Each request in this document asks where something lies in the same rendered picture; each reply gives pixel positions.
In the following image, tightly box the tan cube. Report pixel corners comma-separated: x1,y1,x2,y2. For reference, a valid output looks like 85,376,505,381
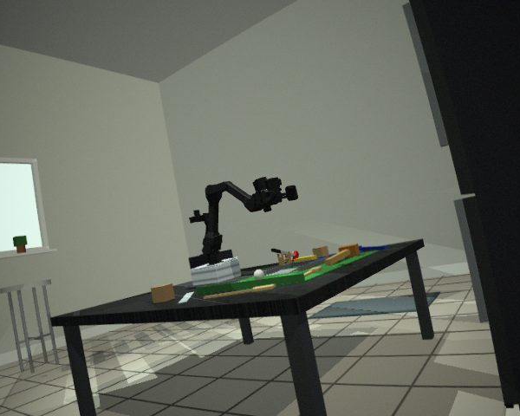
312,246,329,257
151,283,175,303

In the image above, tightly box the brown wooden mallet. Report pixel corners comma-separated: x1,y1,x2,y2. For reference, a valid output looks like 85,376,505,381
325,244,360,266

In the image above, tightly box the yellow block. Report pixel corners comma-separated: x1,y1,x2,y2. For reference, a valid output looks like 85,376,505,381
294,255,317,263

